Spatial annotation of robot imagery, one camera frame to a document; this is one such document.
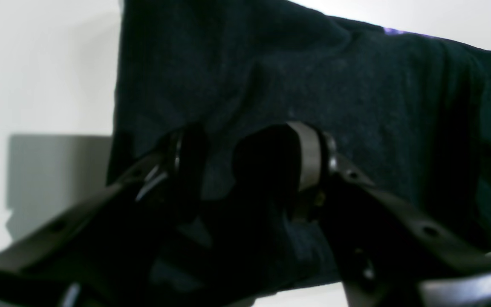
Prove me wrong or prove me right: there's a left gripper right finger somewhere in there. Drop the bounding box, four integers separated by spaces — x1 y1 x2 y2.
288 121 491 307

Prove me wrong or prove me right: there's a black T-shirt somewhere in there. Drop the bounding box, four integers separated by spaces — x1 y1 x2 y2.
107 0 491 307

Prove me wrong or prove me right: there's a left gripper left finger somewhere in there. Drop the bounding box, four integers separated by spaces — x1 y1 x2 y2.
0 124 207 307

